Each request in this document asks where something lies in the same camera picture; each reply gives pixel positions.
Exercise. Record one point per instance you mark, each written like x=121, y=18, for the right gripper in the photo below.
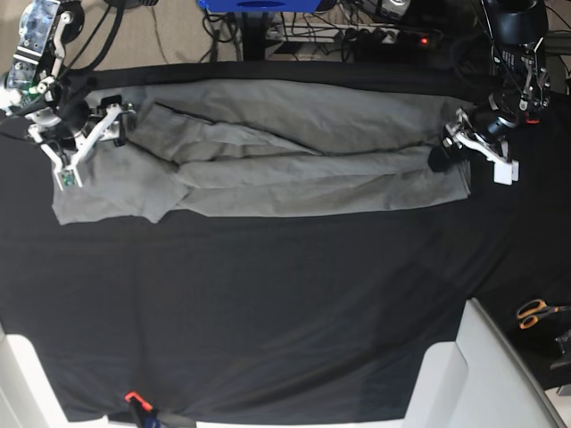
x=62, y=130

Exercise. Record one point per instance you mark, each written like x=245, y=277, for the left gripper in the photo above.
x=485, y=126

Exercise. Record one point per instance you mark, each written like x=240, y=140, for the grey T-shirt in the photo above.
x=267, y=148

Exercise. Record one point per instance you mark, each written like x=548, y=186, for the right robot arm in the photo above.
x=36, y=85

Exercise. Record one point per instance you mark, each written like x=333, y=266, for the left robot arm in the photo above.
x=516, y=31

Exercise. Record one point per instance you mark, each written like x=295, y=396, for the blue plastic box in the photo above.
x=219, y=6

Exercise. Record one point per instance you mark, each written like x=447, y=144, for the black object right edge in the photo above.
x=563, y=342

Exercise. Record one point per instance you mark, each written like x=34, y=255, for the white chair back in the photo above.
x=478, y=380

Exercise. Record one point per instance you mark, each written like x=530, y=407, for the black table cloth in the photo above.
x=303, y=320

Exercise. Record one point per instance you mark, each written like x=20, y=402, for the red clamp front edge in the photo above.
x=133, y=398

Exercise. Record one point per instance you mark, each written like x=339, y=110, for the white chair part left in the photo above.
x=27, y=397

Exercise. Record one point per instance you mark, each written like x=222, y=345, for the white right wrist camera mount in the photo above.
x=66, y=164

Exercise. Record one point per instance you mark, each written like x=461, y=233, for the black metal stand post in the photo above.
x=254, y=27

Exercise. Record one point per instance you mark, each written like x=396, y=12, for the orange handled scissors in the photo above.
x=531, y=313

